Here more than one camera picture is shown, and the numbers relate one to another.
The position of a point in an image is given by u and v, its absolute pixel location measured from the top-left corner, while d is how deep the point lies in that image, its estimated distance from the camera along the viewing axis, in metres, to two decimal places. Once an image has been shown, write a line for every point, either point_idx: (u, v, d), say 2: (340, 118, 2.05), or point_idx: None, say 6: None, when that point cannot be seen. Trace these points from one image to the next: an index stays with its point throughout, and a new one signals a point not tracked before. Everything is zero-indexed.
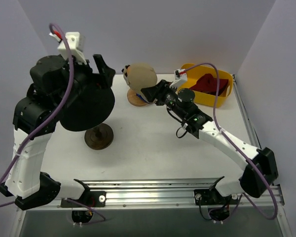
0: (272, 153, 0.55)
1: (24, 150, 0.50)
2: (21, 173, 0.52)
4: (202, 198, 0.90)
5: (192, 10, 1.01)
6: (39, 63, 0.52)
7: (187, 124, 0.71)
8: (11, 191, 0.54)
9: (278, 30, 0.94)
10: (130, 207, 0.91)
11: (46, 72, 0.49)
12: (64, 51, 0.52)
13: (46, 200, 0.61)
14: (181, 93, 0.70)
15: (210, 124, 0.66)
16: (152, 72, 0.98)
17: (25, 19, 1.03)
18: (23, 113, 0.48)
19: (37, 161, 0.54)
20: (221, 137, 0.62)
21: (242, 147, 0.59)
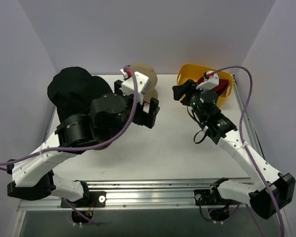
0: (293, 181, 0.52)
1: (46, 154, 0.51)
2: (30, 168, 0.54)
4: (202, 198, 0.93)
5: (192, 10, 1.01)
6: (106, 97, 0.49)
7: (208, 128, 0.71)
8: (14, 174, 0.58)
9: (278, 30, 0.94)
10: (130, 208, 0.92)
11: (102, 111, 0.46)
12: (127, 87, 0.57)
13: (30, 197, 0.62)
14: (204, 94, 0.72)
15: (233, 134, 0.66)
16: (152, 73, 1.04)
17: (25, 19, 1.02)
18: (68, 128, 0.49)
19: (48, 166, 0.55)
20: (242, 151, 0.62)
21: (264, 168, 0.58)
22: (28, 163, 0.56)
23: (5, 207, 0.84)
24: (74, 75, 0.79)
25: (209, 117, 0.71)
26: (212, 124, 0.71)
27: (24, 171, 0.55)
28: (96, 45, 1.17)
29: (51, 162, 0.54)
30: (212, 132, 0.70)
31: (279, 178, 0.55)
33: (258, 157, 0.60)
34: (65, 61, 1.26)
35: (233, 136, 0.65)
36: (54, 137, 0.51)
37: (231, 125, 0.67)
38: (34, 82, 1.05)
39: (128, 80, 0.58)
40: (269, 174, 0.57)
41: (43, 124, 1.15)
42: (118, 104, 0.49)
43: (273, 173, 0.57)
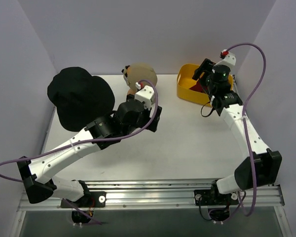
0: (279, 157, 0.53)
1: (78, 146, 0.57)
2: (58, 159, 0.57)
4: (202, 198, 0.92)
5: (192, 10, 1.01)
6: (129, 100, 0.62)
7: (214, 98, 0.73)
8: (32, 168, 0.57)
9: (277, 30, 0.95)
10: (130, 208, 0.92)
11: (129, 110, 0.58)
12: (138, 97, 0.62)
13: (35, 197, 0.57)
14: (218, 66, 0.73)
15: (237, 106, 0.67)
16: (152, 73, 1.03)
17: (25, 19, 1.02)
18: (99, 125, 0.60)
19: (72, 159, 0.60)
20: (240, 123, 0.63)
21: (255, 140, 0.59)
22: (53, 156, 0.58)
23: (5, 207, 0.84)
24: (74, 76, 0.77)
25: (218, 89, 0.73)
26: (219, 96, 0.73)
27: (49, 163, 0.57)
28: (95, 45, 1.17)
29: (77, 155, 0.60)
30: (217, 104, 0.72)
31: (266, 152, 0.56)
33: (253, 133, 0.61)
34: (65, 61, 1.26)
35: (235, 109, 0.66)
36: (83, 132, 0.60)
37: (237, 100, 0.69)
38: (34, 82, 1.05)
39: (140, 90, 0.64)
40: (257, 147, 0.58)
41: (43, 124, 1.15)
42: (140, 106, 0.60)
43: (262, 148, 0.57)
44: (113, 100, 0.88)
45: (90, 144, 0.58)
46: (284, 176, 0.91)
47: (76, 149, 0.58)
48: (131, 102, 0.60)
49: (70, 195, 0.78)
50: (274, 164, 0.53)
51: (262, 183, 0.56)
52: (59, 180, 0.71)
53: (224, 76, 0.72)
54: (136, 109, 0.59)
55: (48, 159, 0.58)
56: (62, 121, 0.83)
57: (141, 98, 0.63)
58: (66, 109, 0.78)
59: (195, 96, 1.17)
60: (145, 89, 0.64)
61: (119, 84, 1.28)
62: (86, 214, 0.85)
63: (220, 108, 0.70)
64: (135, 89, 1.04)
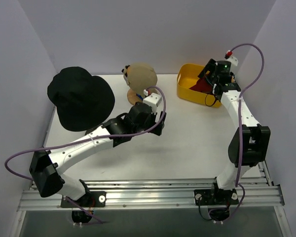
0: (268, 132, 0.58)
1: (97, 140, 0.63)
2: (79, 150, 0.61)
4: (202, 198, 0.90)
5: (192, 10, 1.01)
6: (138, 104, 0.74)
7: (216, 86, 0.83)
8: (53, 157, 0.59)
9: (278, 30, 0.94)
10: (130, 208, 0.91)
11: (141, 112, 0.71)
12: (147, 101, 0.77)
13: (50, 187, 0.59)
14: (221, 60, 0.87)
15: (234, 93, 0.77)
16: (152, 73, 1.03)
17: (25, 19, 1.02)
18: (115, 125, 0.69)
19: (89, 153, 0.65)
20: (236, 103, 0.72)
21: (247, 117, 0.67)
22: (72, 147, 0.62)
23: (5, 207, 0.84)
24: (75, 75, 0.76)
25: (220, 77, 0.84)
26: (221, 83, 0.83)
27: (70, 154, 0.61)
28: (95, 45, 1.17)
29: (93, 150, 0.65)
30: (219, 90, 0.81)
31: (257, 126, 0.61)
33: (246, 111, 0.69)
34: (65, 61, 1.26)
35: (234, 94, 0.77)
36: (99, 129, 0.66)
37: (237, 87, 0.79)
38: (34, 82, 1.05)
39: (148, 97, 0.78)
40: (248, 121, 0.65)
41: (43, 124, 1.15)
42: (148, 109, 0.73)
43: (252, 123, 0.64)
44: (113, 100, 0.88)
45: (107, 139, 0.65)
46: (283, 175, 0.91)
47: (94, 143, 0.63)
48: (142, 105, 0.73)
49: (72, 193, 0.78)
50: (261, 137, 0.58)
51: (252, 158, 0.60)
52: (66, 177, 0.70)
53: (225, 67, 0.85)
54: (145, 111, 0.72)
55: (68, 150, 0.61)
56: (62, 121, 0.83)
57: (149, 103, 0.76)
58: (66, 109, 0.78)
59: (195, 95, 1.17)
60: (151, 96, 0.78)
61: (119, 84, 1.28)
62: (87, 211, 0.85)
63: (221, 94, 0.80)
64: (136, 89, 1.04)
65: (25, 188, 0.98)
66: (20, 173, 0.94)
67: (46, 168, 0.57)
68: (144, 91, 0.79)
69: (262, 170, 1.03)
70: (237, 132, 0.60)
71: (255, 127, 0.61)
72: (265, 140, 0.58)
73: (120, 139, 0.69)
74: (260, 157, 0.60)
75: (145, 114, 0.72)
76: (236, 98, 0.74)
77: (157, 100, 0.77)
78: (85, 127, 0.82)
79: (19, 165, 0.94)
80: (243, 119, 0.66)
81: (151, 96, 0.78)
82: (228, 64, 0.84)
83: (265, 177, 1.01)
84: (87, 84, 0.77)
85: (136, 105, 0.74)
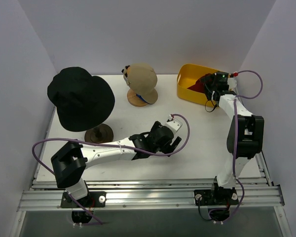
0: (261, 121, 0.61)
1: (124, 148, 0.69)
2: (106, 153, 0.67)
4: (202, 198, 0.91)
5: (192, 10, 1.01)
6: (163, 127, 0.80)
7: (215, 94, 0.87)
8: (84, 151, 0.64)
9: (278, 30, 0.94)
10: (130, 208, 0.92)
11: (165, 135, 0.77)
12: (170, 125, 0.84)
13: (68, 180, 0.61)
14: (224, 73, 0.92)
15: (230, 96, 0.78)
16: (152, 74, 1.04)
17: (25, 19, 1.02)
18: (139, 140, 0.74)
19: (113, 158, 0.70)
20: (232, 102, 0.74)
21: (242, 110, 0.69)
22: (102, 148, 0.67)
23: (5, 207, 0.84)
24: (74, 75, 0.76)
25: (218, 85, 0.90)
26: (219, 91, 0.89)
27: (98, 153, 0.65)
28: (95, 45, 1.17)
29: (117, 156, 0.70)
30: (217, 97, 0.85)
31: (251, 116, 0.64)
33: (241, 107, 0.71)
34: (65, 62, 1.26)
35: (229, 96, 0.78)
36: (128, 140, 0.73)
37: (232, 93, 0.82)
38: (34, 82, 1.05)
39: (170, 121, 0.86)
40: (243, 113, 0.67)
41: (43, 124, 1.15)
42: (171, 133, 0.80)
43: (247, 114, 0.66)
44: (113, 99, 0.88)
45: (131, 150, 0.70)
46: (283, 175, 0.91)
47: (121, 151, 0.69)
48: (166, 129, 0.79)
49: (74, 193, 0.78)
50: (256, 125, 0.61)
51: (249, 150, 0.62)
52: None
53: (223, 76, 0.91)
54: (168, 135, 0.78)
55: (97, 149, 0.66)
56: (63, 122, 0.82)
57: (169, 128, 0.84)
58: (66, 110, 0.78)
59: (195, 95, 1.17)
60: (174, 121, 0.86)
61: (119, 84, 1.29)
62: (90, 213, 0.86)
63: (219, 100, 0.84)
64: (135, 89, 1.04)
65: (25, 188, 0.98)
66: (20, 172, 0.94)
67: (76, 160, 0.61)
68: (168, 114, 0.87)
69: (262, 170, 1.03)
70: (233, 121, 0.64)
71: (250, 117, 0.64)
72: (260, 128, 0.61)
73: (139, 155, 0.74)
74: (257, 148, 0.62)
75: (167, 138, 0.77)
76: (232, 98, 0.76)
77: (178, 127, 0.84)
78: (85, 127, 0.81)
79: (19, 165, 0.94)
80: (239, 111, 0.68)
81: (173, 122, 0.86)
82: (225, 74, 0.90)
83: (265, 177, 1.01)
84: (86, 84, 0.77)
85: (161, 128, 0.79)
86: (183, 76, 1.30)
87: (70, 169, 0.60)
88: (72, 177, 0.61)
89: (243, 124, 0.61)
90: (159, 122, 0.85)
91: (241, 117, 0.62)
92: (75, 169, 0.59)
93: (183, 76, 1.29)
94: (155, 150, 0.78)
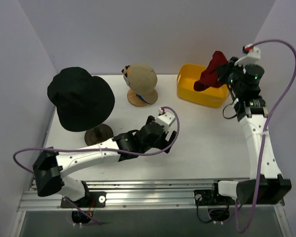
0: (288, 187, 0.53)
1: (104, 152, 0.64)
2: (85, 159, 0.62)
4: (202, 198, 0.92)
5: (192, 10, 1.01)
6: (151, 124, 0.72)
7: (239, 100, 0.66)
8: (59, 159, 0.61)
9: (277, 30, 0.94)
10: (130, 208, 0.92)
11: (151, 133, 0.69)
12: (160, 120, 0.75)
13: (48, 188, 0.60)
14: (249, 66, 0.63)
15: (259, 118, 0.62)
16: (152, 74, 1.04)
17: (26, 19, 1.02)
18: (124, 140, 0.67)
19: (94, 162, 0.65)
20: (258, 138, 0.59)
21: (268, 162, 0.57)
22: (80, 154, 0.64)
23: (5, 207, 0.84)
24: (74, 75, 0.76)
25: (244, 90, 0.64)
26: (244, 97, 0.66)
27: (76, 160, 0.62)
28: (95, 45, 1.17)
29: (101, 160, 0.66)
30: (241, 107, 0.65)
31: (278, 177, 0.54)
33: (269, 150, 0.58)
34: (65, 62, 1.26)
35: (258, 119, 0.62)
36: (110, 141, 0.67)
37: (260, 110, 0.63)
38: (33, 82, 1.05)
39: (163, 115, 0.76)
40: (269, 170, 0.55)
41: (43, 125, 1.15)
42: (160, 130, 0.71)
43: (274, 172, 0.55)
44: (113, 99, 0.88)
45: (115, 153, 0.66)
46: None
47: (102, 154, 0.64)
48: (153, 126, 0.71)
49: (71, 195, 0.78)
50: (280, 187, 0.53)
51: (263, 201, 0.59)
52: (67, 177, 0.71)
53: (255, 79, 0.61)
54: (157, 133, 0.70)
55: (75, 156, 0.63)
56: (63, 123, 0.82)
57: (162, 122, 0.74)
58: (66, 110, 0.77)
59: (195, 95, 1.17)
60: (166, 114, 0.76)
61: (119, 84, 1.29)
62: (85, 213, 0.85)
63: (242, 113, 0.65)
64: (135, 89, 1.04)
65: (25, 188, 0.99)
66: (21, 172, 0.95)
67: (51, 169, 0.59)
68: (159, 107, 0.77)
69: None
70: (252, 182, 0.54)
71: (276, 180, 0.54)
72: (282, 192, 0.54)
73: (126, 156, 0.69)
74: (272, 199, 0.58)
75: (155, 136, 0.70)
76: (259, 130, 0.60)
77: (170, 121, 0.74)
78: (85, 127, 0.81)
79: (19, 165, 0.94)
80: (264, 164, 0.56)
81: (165, 115, 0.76)
82: (258, 75, 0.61)
83: None
84: (86, 84, 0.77)
85: (148, 124, 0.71)
86: (183, 76, 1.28)
87: (46, 178, 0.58)
88: (51, 185, 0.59)
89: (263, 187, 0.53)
90: (152, 116, 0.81)
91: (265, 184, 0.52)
92: (50, 177, 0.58)
93: (183, 76, 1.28)
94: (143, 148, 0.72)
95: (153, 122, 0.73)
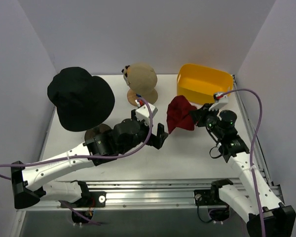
0: (293, 214, 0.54)
1: (72, 160, 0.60)
2: (51, 171, 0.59)
4: (202, 198, 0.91)
5: (192, 10, 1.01)
6: (125, 122, 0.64)
7: (221, 144, 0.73)
8: (24, 174, 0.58)
9: (278, 29, 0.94)
10: (130, 208, 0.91)
11: (124, 133, 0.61)
12: (139, 114, 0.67)
13: (20, 203, 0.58)
14: (224, 113, 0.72)
15: (243, 155, 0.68)
16: (152, 73, 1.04)
17: (25, 19, 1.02)
18: (98, 143, 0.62)
19: (64, 171, 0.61)
20: (248, 173, 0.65)
21: (266, 193, 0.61)
22: (47, 166, 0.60)
23: (6, 207, 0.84)
24: (74, 74, 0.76)
25: (223, 135, 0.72)
26: (224, 140, 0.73)
27: (42, 173, 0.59)
28: (95, 45, 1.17)
29: (73, 168, 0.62)
30: (225, 150, 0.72)
31: (278, 206, 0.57)
33: (263, 182, 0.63)
34: (65, 62, 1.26)
35: (243, 157, 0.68)
36: (81, 146, 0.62)
37: (244, 148, 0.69)
38: (33, 82, 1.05)
39: (140, 108, 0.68)
40: (269, 201, 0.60)
41: (43, 125, 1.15)
42: (134, 128, 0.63)
43: (274, 202, 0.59)
44: (113, 99, 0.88)
45: (84, 160, 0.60)
46: (283, 176, 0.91)
47: (71, 163, 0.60)
48: (126, 124, 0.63)
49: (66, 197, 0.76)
50: (287, 219, 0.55)
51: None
52: (52, 185, 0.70)
53: (231, 124, 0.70)
54: (130, 131, 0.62)
55: (42, 168, 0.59)
56: (63, 123, 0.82)
57: (141, 116, 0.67)
58: (66, 110, 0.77)
59: (195, 95, 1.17)
60: (144, 106, 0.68)
61: (119, 84, 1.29)
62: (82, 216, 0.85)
63: (227, 154, 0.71)
64: (135, 89, 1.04)
65: None
66: None
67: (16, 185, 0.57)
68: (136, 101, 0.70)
69: (262, 170, 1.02)
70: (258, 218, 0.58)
71: (278, 210, 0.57)
72: (289, 221, 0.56)
73: (101, 160, 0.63)
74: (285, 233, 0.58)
75: (129, 136, 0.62)
76: (248, 166, 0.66)
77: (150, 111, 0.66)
78: (85, 127, 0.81)
79: None
80: (262, 197, 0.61)
81: (143, 107, 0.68)
82: (234, 120, 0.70)
83: (265, 177, 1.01)
84: (86, 84, 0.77)
85: (121, 123, 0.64)
86: (183, 76, 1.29)
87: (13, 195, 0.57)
88: (20, 201, 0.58)
89: (270, 221, 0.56)
90: (134, 110, 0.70)
91: (268, 215, 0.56)
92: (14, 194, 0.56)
93: (183, 76, 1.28)
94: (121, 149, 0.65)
95: (129, 120, 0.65)
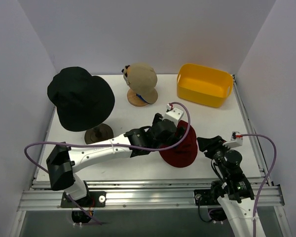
0: None
1: (116, 148, 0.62)
2: (97, 154, 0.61)
4: (202, 198, 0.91)
5: (192, 9, 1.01)
6: (164, 120, 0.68)
7: (226, 184, 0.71)
8: (72, 154, 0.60)
9: (278, 29, 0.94)
10: (130, 208, 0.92)
11: (165, 130, 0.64)
12: (168, 117, 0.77)
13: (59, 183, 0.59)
14: (229, 152, 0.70)
15: (249, 202, 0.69)
16: (152, 73, 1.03)
17: (25, 19, 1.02)
18: (136, 136, 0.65)
19: (108, 156, 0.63)
20: (248, 221, 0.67)
21: None
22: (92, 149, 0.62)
23: (6, 206, 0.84)
24: (74, 74, 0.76)
25: (230, 174, 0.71)
26: (230, 179, 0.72)
27: (88, 156, 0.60)
28: (95, 45, 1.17)
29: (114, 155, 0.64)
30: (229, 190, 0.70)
31: None
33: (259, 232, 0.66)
34: (65, 62, 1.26)
35: (247, 203, 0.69)
36: (123, 137, 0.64)
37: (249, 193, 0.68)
38: (33, 82, 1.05)
39: (170, 111, 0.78)
40: None
41: (43, 124, 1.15)
42: (174, 127, 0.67)
43: None
44: (113, 99, 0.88)
45: (126, 149, 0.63)
46: (283, 176, 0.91)
47: (114, 150, 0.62)
48: (167, 122, 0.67)
49: (74, 193, 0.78)
50: None
51: None
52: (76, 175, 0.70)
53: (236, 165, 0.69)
54: (170, 129, 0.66)
55: (87, 151, 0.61)
56: (62, 123, 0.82)
57: (170, 118, 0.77)
58: (65, 110, 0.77)
59: (195, 96, 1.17)
60: (174, 110, 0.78)
61: (119, 84, 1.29)
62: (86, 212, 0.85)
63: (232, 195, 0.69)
64: (135, 89, 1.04)
65: (25, 188, 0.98)
66: (21, 172, 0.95)
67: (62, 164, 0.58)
68: (167, 104, 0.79)
69: (262, 170, 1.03)
70: None
71: None
72: None
73: (138, 151, 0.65)
74: None
75: (169, 133, 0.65)
76: (250, 214, 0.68)
77: (179, 115, 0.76)
78: (85, 127, 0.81)
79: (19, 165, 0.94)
80: None
81: (173, 111, 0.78)
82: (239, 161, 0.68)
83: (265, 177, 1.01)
84: (86, 84, 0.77)
85: (161, 121, 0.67)
86: (183, 76, 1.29)
87: (57, 174, 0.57)
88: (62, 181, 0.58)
89: None
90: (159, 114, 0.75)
91: None
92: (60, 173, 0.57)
93: (183, 76, 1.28)
94: (156, 145, 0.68)
95: (166, 119, 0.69)
